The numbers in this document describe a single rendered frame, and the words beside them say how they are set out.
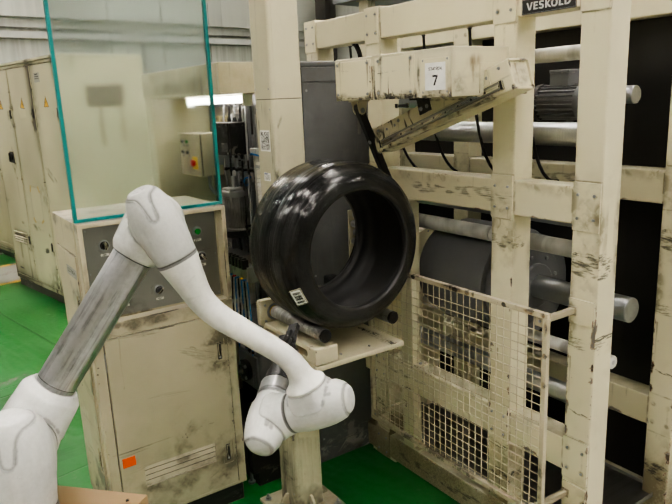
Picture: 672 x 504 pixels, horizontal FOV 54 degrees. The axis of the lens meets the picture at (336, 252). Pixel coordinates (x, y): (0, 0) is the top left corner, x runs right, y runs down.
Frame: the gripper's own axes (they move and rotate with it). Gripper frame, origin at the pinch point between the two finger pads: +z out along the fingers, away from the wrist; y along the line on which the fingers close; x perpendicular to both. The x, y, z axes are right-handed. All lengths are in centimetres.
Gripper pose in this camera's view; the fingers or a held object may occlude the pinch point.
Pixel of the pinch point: (292, 333)
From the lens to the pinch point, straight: 193.7
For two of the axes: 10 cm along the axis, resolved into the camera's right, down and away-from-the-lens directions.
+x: 8.8, -3.0, -3.6
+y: 4.5, 7.6, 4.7
